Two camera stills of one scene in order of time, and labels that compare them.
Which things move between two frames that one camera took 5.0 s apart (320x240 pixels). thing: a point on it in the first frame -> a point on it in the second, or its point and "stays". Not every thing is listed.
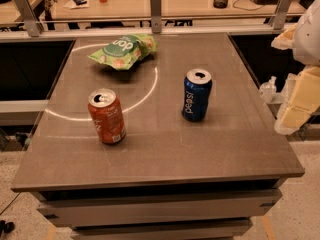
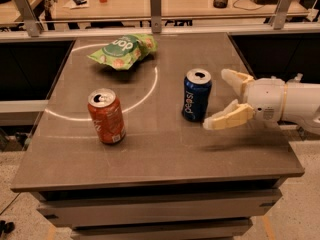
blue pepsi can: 197,92 stays
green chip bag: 124,52 stays
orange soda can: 108,115 stays
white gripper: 309,39 -> 265,97
